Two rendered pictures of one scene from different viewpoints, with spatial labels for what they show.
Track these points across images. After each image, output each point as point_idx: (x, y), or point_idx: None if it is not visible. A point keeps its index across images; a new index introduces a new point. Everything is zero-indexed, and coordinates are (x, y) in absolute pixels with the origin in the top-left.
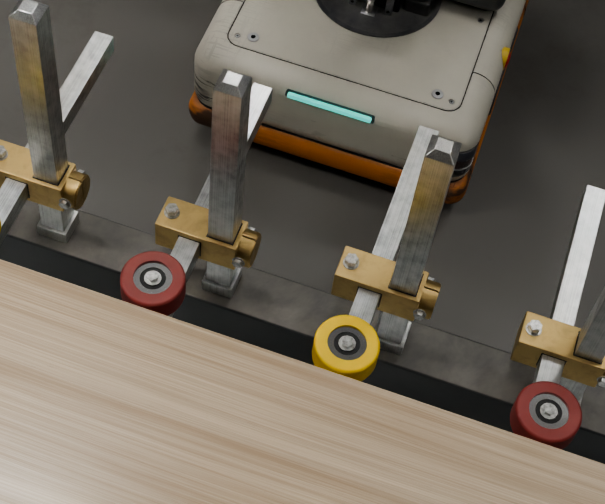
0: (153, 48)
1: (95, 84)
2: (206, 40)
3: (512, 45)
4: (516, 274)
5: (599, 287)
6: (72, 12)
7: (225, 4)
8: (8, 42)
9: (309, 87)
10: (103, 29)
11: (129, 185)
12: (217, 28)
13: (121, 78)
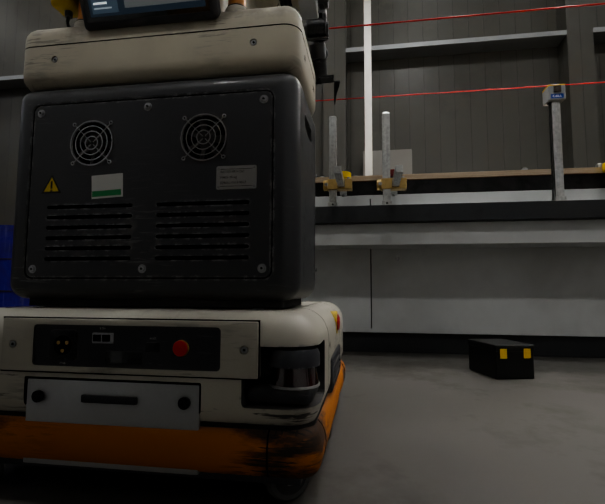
0: (413, 427)
1: (438, 410)
2: (335, 305)
3: None
4: None
5: None
6: (519, 437)
7: (331, 306)
8: (540, 419)
9: None
10: (473, 431)
11: (367, 387)
12: (330, 303)
13: (421, 413)
